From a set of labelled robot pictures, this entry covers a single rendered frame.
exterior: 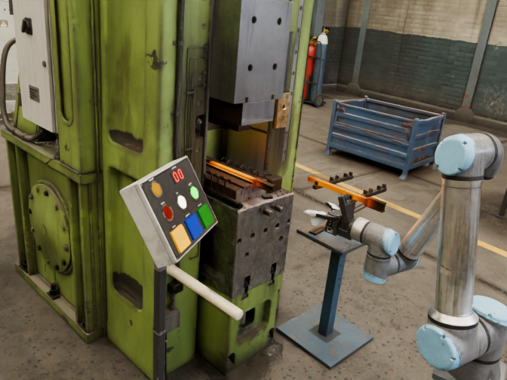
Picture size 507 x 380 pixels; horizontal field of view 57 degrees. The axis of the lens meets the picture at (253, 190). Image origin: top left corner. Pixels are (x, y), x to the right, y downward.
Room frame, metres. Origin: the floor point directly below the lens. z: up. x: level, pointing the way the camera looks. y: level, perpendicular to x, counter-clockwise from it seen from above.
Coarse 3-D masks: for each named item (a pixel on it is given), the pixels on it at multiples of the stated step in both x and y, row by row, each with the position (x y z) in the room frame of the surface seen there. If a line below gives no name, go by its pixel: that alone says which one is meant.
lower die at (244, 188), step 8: (216, 160) 2.26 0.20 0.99; (208, 168) 2.13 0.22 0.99; (216, 168) 2.13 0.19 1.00; (232, 168) 2.16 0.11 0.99; (208, 176) 2.04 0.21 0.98; (224, 176) 2.04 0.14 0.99; (232, 176) 2.05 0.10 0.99; (240, 176) 2.03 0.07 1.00; (256, 176) 2.07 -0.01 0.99; (208, 184) 2.02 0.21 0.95; (216, 184) 1.98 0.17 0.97; (232, 184) 1.97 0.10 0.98; (240, 184) 1.96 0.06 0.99; (248, 184) 1.97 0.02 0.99; (232, 192) 1.91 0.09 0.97; (240, 192) 1.92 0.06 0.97; (248, 192) 1.96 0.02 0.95; (256, 192) 1.99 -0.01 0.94; (264, 192) 2.04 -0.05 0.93; (240, 200) 1.92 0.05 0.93; (248, 200) 1.96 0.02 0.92
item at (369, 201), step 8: (312, 176) 2.27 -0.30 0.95; (320, 184) 2.21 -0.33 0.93; (328, 184) 2.18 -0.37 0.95; (344, 192) 2.10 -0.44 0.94; (352, 192) 2.09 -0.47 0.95; (360, 200) 2.04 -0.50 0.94; (368, 200) 2.01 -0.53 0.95; (376, 200) 2.00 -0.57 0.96; (376, 208) 1.98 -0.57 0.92; (384, 208) 1.97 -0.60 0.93
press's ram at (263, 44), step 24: (216, 0) 1.95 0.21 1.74; (240, 0) 1.86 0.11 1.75; (264, 0) 1.95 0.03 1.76; (216, 24) 1.95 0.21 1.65; (240, 24) 1.86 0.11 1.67; (264, 24) 1.96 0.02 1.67; (288, 24) 2.07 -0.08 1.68; (216, 48) 1.94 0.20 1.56; (240, 48) 1.87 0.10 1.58; (264, 48) 1.97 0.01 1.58; (216, 72) 1.94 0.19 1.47; (240, 72) 1.87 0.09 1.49; (264, 72) 1.98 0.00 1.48; (216, 96) 1.93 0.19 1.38; (240, 96) 1.88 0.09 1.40; (264, 96) 1.99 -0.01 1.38
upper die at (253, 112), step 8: (216, 104) 2.00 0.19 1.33; (224, 104) 1.97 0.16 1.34; (232, 104) 1.94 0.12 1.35; (240, 104) 1.91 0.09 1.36; (248, 104) 1.92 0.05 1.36; (256, 104) 1.96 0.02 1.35; (264, 104) 1.99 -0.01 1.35; (272, 104) 2.03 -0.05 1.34; (208, 112) 2.03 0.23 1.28; (216, 112) 2.00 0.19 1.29; (224, 112) 1.97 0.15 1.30; (232, 112) 1.93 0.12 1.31; (240, 112) 1.90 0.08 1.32; (248, 112) 1.92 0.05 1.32; (256, 112) 1.96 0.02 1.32; (264, 112) 2.00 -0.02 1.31; (272, 112) 2.04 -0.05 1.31; (224, 120) 1.96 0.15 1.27; (232, 120) 1.93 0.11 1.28; (240, 120) 1.90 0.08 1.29; (248, 120) 1.93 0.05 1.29; (256, 120) 1.96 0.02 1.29; (264, 120) 2.00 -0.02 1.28; (272, 120) 2.04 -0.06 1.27
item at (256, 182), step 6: (210, 162) 2.17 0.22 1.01; (216, 162) 2.18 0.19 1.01; (222, 168) 2.12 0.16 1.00; (228, 168) 2.11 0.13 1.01; (240, 174) 2.04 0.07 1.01; (246, 174) 2.04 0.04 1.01; (252, 180) 1.98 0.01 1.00; (258, 180) 1.97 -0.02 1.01; (258, 186) 1.96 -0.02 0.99; (264, 186) 1.95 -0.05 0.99; (270, 186) 1.91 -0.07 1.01; (270, 192) 1.91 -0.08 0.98
